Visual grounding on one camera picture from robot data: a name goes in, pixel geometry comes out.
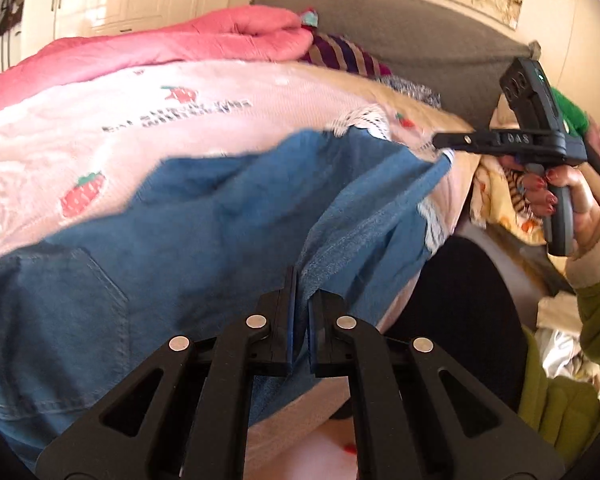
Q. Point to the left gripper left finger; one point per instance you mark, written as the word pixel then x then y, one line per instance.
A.
pixel 184 412

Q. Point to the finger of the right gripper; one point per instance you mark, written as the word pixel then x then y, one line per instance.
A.
pixel 476 142

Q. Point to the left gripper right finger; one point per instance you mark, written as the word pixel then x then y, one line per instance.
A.
pixel 417 413

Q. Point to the blue denim lace-trimmed pants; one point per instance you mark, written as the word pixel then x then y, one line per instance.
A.
pixel 202 240

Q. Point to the dark floral pillow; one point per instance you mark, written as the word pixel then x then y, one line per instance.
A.
pixel 418 92

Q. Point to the grey padded headboard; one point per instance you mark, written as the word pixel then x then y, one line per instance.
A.
pixel 453 54

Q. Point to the striped purple pillow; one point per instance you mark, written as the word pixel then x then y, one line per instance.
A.
pixel 338 53

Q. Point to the pink quilted comforter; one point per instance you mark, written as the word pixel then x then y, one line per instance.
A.
pixel 245 33

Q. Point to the pink strawberry print bedsheet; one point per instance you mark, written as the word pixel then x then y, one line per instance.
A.
pixel 80 152

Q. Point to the hanging bags on door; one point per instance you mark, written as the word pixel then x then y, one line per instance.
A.
pixel 11 12

